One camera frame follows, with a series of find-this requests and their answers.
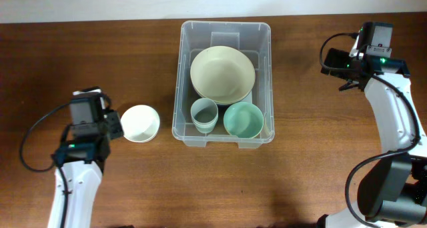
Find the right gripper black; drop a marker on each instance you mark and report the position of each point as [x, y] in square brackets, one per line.
[341, 56]

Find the mint green small bowl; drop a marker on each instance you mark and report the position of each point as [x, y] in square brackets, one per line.
[243, 120]

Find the clear plastic storage container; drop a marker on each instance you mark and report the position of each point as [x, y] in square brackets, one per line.
[253, 39]

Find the yellow small bowl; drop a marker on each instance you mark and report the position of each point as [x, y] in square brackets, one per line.
[265, 130]

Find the white small bowl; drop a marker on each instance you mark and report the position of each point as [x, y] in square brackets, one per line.
[140, 123]

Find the grey cup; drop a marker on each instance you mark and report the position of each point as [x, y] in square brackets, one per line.
[204, 110]

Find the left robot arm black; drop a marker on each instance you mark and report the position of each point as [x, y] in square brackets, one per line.
[80, 158]

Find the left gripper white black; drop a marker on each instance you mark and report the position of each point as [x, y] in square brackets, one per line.
[114, 118]

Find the beige large bowl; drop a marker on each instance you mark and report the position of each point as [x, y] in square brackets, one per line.
[222, 74]

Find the mint green cup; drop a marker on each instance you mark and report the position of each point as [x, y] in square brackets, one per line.
[205, 128]

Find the cream white cup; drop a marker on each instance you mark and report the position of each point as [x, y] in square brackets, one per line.
[211, 123]

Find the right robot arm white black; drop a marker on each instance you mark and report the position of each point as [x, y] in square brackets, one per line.
[389, 189]

